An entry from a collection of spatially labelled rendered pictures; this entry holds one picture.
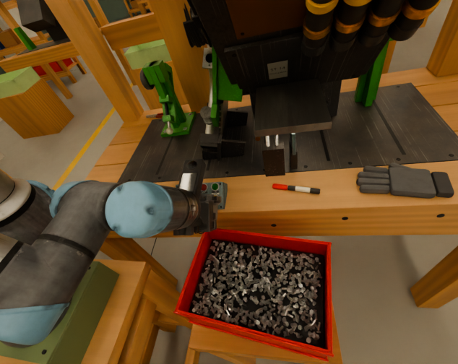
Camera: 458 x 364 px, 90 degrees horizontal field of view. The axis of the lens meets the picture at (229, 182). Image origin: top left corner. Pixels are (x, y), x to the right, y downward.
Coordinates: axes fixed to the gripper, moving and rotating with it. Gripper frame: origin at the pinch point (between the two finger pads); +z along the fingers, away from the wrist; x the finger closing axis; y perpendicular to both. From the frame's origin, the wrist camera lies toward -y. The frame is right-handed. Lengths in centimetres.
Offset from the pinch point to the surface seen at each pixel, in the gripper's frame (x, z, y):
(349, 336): 45, 69, 67
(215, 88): 3.1, -4.0, -30.0
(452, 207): 58, 5, 4
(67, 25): -58, 4, -70
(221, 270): 2.7, -3.1, 17.8
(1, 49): -493, 236, -321
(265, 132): 16.2, -11.3, -13.7
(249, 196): 9.3, 6.7, -0.8
